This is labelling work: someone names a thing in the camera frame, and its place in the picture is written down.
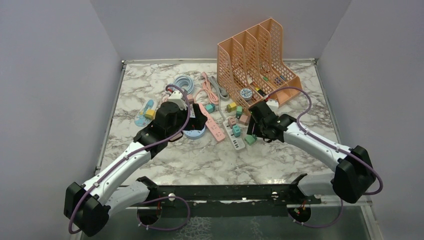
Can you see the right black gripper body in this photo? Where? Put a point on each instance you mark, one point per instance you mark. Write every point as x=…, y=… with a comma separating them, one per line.
x=256, y=128

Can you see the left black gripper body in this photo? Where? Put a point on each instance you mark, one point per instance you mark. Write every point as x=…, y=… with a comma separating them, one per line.
x=194, y=123

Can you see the teal plug adapter front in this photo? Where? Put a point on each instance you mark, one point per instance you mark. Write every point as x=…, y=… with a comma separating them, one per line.
x=236, y=131

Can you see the teal plug adapter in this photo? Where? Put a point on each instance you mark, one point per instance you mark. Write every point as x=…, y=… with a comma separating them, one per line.
x=236, y=131
x=210, y=107

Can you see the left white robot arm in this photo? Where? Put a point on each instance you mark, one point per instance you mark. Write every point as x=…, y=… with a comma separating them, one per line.
x=90, y=205

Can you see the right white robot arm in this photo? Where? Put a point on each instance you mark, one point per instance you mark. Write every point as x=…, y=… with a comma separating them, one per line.
x=351, y=167

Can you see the teal plug adapter behind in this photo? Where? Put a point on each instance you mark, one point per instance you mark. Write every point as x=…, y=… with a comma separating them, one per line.
x=210, y=107

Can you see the dark green plug adapter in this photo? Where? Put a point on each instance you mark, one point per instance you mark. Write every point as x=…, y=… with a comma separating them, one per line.
x=239, y=112

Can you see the yellow plug adapter centre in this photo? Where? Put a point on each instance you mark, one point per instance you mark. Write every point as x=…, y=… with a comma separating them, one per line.
x=231, y=107

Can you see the yellow plug adapter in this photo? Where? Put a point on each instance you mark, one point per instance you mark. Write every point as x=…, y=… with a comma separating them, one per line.
x=231, y=107
x=150, y=114

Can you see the yellow plug adapter left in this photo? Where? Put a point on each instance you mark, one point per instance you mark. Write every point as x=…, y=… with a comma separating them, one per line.
x=150, y=114

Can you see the blue round power strip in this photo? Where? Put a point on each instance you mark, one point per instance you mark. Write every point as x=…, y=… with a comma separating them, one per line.
x=194, y=134

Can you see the pink round power strip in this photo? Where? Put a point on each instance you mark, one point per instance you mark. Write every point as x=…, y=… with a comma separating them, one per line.
x=176, y=138

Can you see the blue patterned round tin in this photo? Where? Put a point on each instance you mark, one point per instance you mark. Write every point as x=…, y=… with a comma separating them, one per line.
x=246, y=94

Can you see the white power strip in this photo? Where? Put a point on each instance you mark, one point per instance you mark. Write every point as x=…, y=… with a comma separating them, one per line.
x=237, y=142

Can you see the blue oval power strip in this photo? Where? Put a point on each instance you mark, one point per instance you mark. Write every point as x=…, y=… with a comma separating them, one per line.
x=140, y=119

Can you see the orange mesh file organizer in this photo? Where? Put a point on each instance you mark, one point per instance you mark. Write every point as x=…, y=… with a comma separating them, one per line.
x=253, y=59

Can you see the pink plug on cable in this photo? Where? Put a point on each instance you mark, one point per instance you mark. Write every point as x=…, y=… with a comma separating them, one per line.
x=190, y=98

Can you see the black mounting rail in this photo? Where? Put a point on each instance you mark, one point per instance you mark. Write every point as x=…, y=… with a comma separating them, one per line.
x=215, y=201

